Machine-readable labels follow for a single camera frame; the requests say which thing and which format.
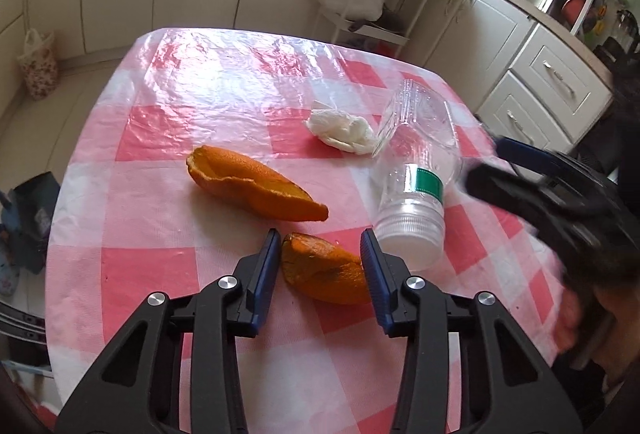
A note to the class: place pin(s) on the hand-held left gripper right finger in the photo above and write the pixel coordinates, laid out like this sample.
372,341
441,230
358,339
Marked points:
375,279

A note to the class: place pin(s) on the white paper tissue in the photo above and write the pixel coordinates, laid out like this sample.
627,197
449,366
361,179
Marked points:
340,129

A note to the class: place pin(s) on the grey metal rails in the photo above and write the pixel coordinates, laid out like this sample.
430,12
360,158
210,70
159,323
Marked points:
20,321

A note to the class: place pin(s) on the pink checkered plastic tablecloth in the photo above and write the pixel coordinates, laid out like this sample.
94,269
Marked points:
200,114

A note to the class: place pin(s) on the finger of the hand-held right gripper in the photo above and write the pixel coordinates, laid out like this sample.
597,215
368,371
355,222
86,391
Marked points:
525,154
500,186

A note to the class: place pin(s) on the dark blue dustpan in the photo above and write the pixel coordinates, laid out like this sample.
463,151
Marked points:
35,219

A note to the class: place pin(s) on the person's right hand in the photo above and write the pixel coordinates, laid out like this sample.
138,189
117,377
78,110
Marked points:
567,321

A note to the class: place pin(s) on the clear plastic bottle green label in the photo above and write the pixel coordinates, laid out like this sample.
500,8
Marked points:
415,214

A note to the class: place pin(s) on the large wide orange peel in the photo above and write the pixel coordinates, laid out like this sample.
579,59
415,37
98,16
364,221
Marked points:
250,184

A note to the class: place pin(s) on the curled orange peel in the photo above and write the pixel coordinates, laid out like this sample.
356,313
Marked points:
325,274

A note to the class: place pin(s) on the floral fabric bag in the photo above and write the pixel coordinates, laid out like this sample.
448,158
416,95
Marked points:
39,64

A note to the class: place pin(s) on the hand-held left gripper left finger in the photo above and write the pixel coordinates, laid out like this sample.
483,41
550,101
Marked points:
262,279

